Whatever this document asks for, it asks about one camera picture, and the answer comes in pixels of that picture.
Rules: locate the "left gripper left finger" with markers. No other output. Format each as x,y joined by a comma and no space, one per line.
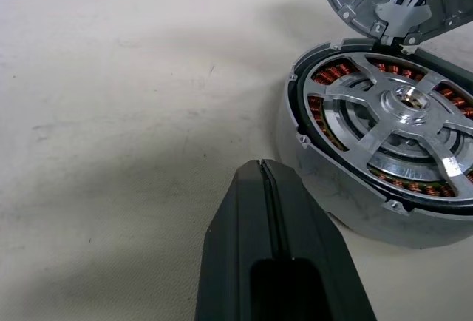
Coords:
236,247

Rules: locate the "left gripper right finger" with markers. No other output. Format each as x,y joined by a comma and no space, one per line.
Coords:
318,232

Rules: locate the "silver motor base copper windings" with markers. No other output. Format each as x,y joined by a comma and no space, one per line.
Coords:
332,195

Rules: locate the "silver motor cover with board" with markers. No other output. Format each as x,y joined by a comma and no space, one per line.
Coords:
369,3

